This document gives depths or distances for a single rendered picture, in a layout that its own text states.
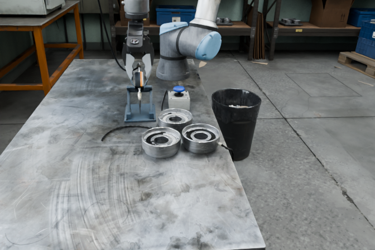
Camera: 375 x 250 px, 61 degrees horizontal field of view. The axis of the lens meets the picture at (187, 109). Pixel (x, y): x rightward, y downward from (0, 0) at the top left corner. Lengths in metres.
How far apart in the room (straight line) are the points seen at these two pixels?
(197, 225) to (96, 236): 0.19
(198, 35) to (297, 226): 1.16
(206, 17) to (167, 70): 0.27
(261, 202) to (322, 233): 0.35
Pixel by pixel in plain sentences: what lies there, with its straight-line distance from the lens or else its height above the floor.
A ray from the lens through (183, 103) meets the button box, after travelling 1.09.
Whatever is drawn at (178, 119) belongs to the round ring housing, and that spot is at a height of 0.82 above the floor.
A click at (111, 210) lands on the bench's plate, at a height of 0.80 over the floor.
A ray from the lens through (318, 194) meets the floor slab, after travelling 2.16.
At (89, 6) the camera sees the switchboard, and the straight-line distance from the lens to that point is 4.68.
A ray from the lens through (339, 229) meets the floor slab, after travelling 1.98.
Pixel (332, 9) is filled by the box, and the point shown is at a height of 0.70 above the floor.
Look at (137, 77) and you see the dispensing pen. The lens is 1.04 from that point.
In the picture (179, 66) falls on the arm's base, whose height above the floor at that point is 0.86.
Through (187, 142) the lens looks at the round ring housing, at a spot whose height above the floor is 0.83.
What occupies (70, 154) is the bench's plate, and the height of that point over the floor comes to 0.80.
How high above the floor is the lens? 1.28
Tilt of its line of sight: 25 degrees down
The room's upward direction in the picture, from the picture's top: 2 degrees clockwise
